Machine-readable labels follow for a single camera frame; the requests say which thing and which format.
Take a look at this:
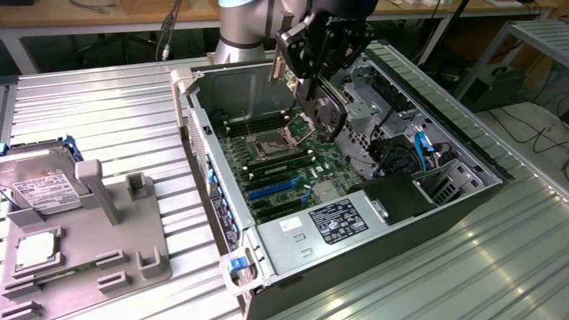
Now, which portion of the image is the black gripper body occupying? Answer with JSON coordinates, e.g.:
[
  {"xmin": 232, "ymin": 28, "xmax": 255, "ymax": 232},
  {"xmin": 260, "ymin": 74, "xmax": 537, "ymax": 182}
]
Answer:
[{"xmin": 301, "ymin": 0, "xmax": 380, "ymax": 35}]

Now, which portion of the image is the graphics card with metal bracket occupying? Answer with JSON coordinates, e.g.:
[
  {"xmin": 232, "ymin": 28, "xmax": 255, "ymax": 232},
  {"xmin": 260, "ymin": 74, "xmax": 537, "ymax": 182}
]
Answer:
[{"xmin": 268, "ymin": 9, "xmax": 349, "ymax": 141}]

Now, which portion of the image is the silver disk bay cage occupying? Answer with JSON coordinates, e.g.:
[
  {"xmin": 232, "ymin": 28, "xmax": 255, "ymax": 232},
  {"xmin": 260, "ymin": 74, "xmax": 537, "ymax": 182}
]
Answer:
[{"xmin": 337, "ymin": 81, "xmax": 431, "ymax": 174}]

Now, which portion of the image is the metal socket cover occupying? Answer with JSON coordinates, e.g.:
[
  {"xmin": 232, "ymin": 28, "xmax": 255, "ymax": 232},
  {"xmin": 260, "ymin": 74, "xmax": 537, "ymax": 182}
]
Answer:
[{"xmin": 281, "ymin": 111, "xmax": 317, "ymax": 141}]

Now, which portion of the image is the black RAM slot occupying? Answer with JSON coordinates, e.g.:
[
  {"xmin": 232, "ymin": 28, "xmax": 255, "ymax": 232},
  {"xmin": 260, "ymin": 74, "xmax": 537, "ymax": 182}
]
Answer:
[
  {"xmin": 223, "ymin": 111, "xmax": 287, "ymax": 130},
  {"xmin": 225, "ymin": 119, "xmax": 291, "ymax": 138}
]

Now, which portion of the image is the thin metal locking lever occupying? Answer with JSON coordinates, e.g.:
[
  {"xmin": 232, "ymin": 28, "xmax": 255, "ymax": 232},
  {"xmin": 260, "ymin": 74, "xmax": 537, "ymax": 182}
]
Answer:
[{"xmin": 241, "ymin": 109, "xmax": 257, "ymax": 143}]

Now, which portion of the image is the CPU socket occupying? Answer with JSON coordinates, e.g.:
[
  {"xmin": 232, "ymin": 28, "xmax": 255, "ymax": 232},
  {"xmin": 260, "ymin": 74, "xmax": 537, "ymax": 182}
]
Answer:
[{"xmin": 247, "ymin": 131, "xmax": 296, "ymax": 155}]

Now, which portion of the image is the green motherboard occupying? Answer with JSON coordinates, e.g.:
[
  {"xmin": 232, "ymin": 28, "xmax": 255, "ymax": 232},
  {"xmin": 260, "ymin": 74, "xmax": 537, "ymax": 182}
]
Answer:
[{"xmin": 217, "ymin": 109, "xmax": 367, "ymax": 225}]

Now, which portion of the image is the black RAM stick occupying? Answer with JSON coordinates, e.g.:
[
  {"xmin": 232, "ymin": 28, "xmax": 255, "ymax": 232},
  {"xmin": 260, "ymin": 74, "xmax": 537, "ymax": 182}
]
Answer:
[{"xmin": 245, "ymin": 153, "xmax": 315, "ymax": 177}]

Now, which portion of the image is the black box device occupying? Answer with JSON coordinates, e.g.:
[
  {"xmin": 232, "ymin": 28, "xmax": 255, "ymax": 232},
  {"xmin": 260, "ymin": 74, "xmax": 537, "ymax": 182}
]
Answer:
[{"xmin": 461, "ymin": 65, "xmax": 528, "ymax": 113}]

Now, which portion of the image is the black chair base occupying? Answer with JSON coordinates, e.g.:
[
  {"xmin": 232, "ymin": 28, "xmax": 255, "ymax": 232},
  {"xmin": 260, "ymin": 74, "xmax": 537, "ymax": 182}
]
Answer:
[{"xmin": 71, "ymin": 31, "xmax": 179, "ymax": 63}]

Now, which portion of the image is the wooden desk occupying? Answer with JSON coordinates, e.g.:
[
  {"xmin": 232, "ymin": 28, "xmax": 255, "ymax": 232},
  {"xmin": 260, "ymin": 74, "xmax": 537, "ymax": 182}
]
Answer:
[{"xmin": 0, "ymin": 0, "xmax": 557, "ymax": 29}]

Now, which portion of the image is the silver chipset heatsink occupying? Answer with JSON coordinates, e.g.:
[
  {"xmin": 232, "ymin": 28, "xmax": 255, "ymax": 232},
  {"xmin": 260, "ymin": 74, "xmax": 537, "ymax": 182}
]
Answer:
[{"xmin": 313, "ymin": 182, "xmax": 347, "ymax": 201}]

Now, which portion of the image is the blue expansion slot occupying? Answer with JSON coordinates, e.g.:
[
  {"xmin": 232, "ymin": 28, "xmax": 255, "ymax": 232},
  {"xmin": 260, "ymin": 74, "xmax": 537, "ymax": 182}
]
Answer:
[{"xmin": 247, "ymin": 181, "xmax": 300, "ymax": 201}]

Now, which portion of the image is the grey metal shelf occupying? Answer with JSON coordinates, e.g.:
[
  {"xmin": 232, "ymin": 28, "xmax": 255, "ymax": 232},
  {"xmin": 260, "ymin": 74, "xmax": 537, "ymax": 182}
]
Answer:
[{"xmin": 453, "ymin": 19, "xmax": 569, "ymax": 105}]

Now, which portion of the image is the black expansion slot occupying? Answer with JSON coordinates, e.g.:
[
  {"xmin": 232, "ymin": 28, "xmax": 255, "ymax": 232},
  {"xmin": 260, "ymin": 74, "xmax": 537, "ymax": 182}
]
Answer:
[{"xmin": 252, "ymin": 196, "xmax": 309, "ymax": 218}]

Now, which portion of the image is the black plastic shroud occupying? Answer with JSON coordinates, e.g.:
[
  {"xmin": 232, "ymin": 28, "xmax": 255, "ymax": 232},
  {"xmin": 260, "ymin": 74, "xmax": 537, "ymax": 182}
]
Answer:
[{"xmin": 361, "ymin": 172, "xmax": 440, "ymax": 228}]

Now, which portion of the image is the silver slanted disk bay tray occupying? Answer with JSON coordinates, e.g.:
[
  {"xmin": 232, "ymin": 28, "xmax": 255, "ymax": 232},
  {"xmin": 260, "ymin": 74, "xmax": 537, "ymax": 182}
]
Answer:
[{"xmin": 411, "ymin": 159, "xmax": 487, "ymax": 206}]

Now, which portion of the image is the silver power supply unit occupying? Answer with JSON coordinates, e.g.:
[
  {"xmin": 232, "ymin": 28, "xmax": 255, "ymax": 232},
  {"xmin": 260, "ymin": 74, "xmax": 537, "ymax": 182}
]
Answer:
[{"xmin": 253, "ymin": 196, "xmax": 393, "ymax": 281}]

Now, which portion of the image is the open black PC case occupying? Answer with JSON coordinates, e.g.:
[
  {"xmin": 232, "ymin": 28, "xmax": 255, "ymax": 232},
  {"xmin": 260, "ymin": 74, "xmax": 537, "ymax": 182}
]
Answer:
[{"xmin": 171, "ymin": 39, "xmax": 516, "ymax": 320}]

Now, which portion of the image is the silver hard disk drive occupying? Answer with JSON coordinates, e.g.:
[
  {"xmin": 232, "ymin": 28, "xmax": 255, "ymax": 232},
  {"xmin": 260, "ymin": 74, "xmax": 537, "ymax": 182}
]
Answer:
[{"xmin": 0, "ymin": 145, "xmax": 87, "ymax": 216}]

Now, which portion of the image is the grey parts rack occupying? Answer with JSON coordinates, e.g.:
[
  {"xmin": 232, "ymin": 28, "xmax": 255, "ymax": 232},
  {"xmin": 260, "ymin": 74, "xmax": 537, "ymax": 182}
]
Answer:
[{"xmin": 0, "ymin": 159, "xmax": 175, "ymax": 320}]

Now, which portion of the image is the silver CPU chip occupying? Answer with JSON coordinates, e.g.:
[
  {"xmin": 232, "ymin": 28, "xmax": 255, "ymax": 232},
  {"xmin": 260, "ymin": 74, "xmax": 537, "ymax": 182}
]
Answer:
[{"xmin": 15, "ymin": 231, "xmax": 63, "ymax": 268}]

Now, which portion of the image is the green RAM stick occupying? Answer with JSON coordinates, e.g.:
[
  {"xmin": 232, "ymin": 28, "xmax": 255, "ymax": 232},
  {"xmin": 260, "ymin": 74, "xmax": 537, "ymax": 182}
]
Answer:
[{"xmin": 35, "ymin": 262, "xmax": 98, "ymax": 285}]

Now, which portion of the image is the grey cable with metal plug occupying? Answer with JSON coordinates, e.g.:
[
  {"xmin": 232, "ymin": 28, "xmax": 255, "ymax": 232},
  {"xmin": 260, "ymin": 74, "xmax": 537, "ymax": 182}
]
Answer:
[{"xmin": 158, "ymin": 0, "xmax": 184, "ymax": 61}]

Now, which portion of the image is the blue wire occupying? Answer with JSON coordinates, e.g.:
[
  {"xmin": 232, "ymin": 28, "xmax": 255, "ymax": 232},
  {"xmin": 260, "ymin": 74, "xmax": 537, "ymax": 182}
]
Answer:
[{"xmin": 413, "ymin": 131, "xmax": 436, "ymax": 173}]

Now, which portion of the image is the black wire bundle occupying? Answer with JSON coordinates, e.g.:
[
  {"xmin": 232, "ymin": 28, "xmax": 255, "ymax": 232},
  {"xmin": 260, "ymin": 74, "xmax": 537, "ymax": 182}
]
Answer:
[{"xmin": 371, "ymin": 139, "xmax": 421, "ymax": 176}]

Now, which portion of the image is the black cable on white table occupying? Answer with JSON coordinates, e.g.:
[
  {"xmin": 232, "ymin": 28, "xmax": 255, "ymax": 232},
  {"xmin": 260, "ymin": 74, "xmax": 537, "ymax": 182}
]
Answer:
[{"xmin": 488, "ymin": 109, "xmax": 569, "ymax": 151}]

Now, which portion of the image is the coiled grey cable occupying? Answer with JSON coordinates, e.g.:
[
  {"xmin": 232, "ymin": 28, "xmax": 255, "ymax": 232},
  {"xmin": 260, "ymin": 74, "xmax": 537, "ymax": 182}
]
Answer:
[{"xmin": 68, "ymin": 0, "xmax": 122, "ymax": 15}]

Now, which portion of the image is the blue plastic disk bracket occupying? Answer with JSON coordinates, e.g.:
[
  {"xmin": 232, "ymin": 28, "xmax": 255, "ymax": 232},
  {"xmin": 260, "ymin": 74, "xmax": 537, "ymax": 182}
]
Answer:
[{"xmin": 0, "ymin": 133, "xmax": 86, "ymax": 163}]

